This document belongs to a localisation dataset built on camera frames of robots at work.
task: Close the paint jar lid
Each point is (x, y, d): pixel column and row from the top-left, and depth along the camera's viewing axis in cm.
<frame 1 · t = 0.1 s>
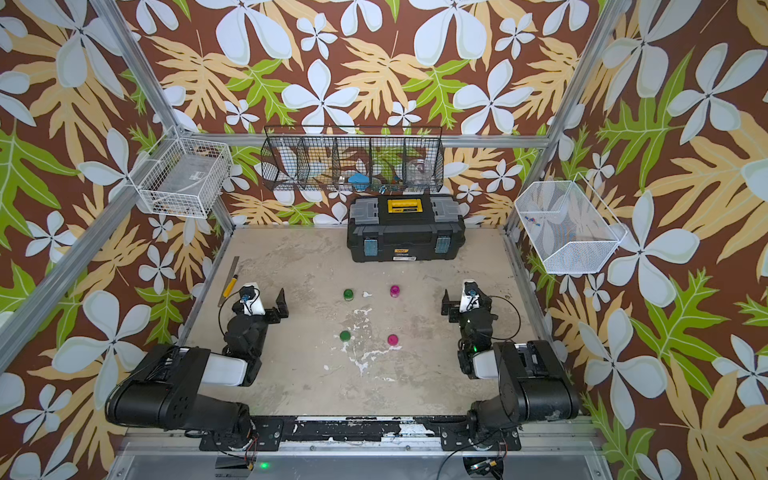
left hand: (265, 288, 88), fingers open
right hand: (461, 289, 90), fingers open
green jar lid: (345, 335, 93), on the table
magenta paint jar: (395, 291, 101), point 3 cm above the table
magenta jar lid: (392, 339, 92), on the table
black toolbox: (405, 228, 100), point 17 cm above the table
yellow handled metal file: (231, 284, 104), on the table

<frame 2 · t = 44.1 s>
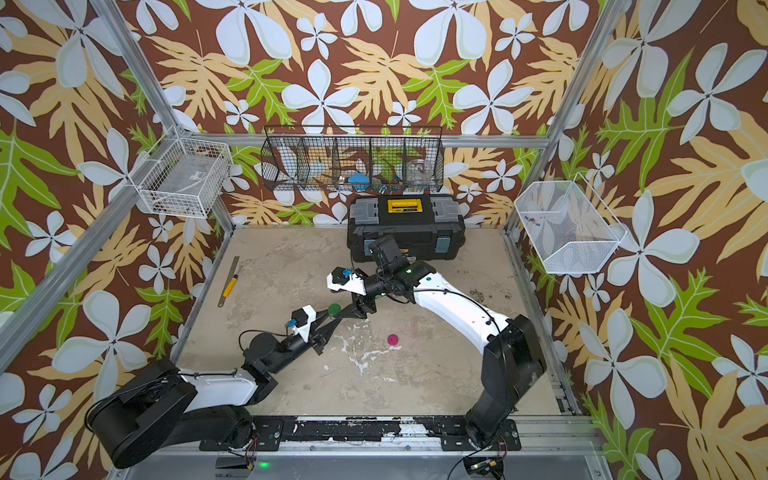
left hand: (335, 310, 77), fingers open
right hand: (335, 297, 74), fingers open
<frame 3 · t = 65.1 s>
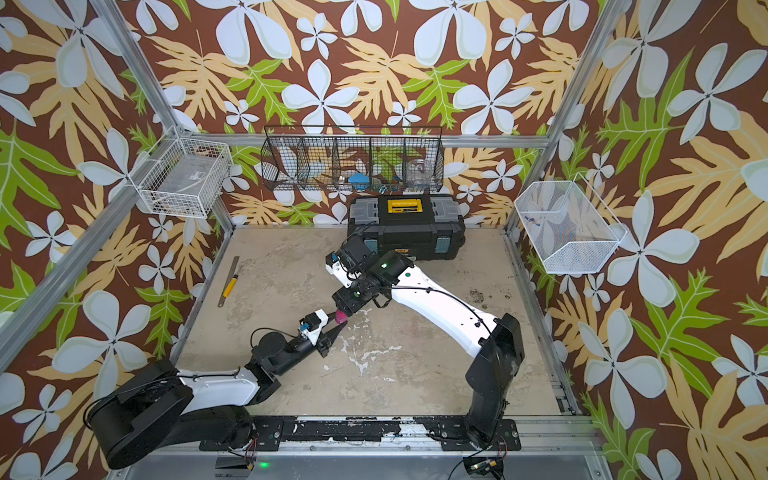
left hand: (341, 313, 78), fingers open
right hand: (344, 297, 77), fingers open
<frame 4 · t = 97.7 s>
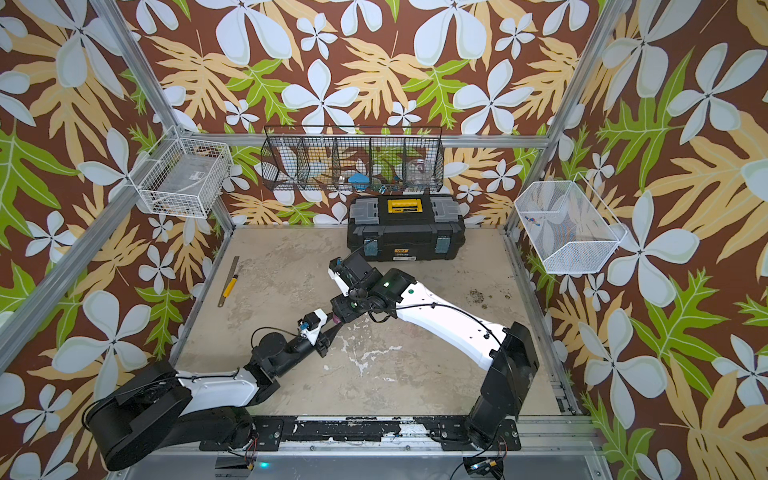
left hand: (338, 313, 79), fingers open
right hand: (338, 305, 76), fingers open
